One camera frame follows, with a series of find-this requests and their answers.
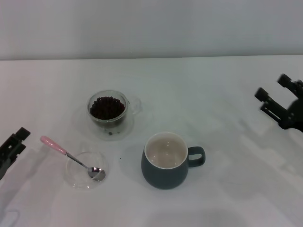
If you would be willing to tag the double-walled glass cup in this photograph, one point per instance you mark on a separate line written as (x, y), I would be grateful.
(109, 129)

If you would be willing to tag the clear glass saucer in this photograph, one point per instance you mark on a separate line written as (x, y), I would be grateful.
(75, 171)

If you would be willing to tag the coffee bean pile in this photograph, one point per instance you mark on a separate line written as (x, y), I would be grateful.
(106, 108)

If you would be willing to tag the dark teal ceramic mug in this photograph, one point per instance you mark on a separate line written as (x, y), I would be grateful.
(161, 177)

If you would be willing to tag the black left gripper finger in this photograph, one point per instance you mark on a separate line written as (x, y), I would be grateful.
(14, 147)

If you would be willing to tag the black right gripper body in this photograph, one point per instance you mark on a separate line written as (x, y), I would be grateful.
(296, 116)

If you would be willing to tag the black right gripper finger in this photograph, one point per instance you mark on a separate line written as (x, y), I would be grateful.
(293, 86)
(272, 108)

